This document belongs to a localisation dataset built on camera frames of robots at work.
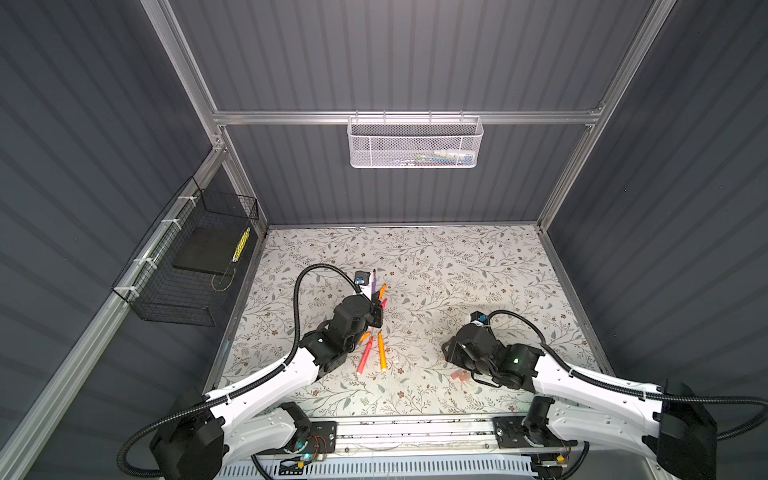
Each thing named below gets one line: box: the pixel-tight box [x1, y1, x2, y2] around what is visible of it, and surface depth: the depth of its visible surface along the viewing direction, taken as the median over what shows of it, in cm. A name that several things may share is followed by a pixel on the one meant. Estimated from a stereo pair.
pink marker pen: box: [356, 336, 374, 375], surface depth 88 cm
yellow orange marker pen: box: [378, 330, 388, 371], surface depth 88 cm
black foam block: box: [173, 226, 247, 275], surface depth 76 cm
